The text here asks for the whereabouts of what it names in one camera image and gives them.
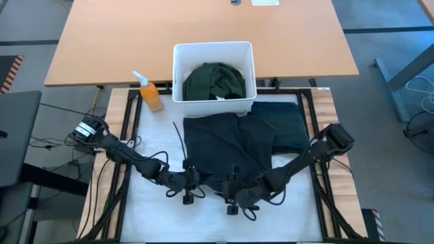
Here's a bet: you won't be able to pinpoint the dark green garment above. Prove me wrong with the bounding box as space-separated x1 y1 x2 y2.
182 62 247 102

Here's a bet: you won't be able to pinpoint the grey metal desk leg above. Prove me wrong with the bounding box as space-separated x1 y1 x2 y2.
374 43 434 123

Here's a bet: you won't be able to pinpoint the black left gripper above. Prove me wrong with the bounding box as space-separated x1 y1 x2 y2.
165 159 205 195

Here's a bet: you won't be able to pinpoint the black hazard-striped box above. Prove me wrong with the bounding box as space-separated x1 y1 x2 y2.
361 209 387 242

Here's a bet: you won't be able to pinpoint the orange spray bottle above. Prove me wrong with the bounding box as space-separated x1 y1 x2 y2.
132 70 165 113

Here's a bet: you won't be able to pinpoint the black striped floor mat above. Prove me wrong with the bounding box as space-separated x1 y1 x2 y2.
0 54 24 95

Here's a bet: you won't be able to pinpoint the white plastic laundry basket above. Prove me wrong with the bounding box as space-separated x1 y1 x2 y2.
172 41 258 119

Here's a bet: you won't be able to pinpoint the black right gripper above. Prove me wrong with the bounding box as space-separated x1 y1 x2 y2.
216 165 256 209

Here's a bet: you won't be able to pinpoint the yellow cable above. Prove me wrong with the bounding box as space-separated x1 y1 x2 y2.
90 86 102 128

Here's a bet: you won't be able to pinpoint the dark zippered trousers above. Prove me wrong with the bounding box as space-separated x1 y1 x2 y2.
172 113 277 192

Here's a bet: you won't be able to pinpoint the light brown wooden desk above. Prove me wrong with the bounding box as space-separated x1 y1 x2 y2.
43 0 359 88

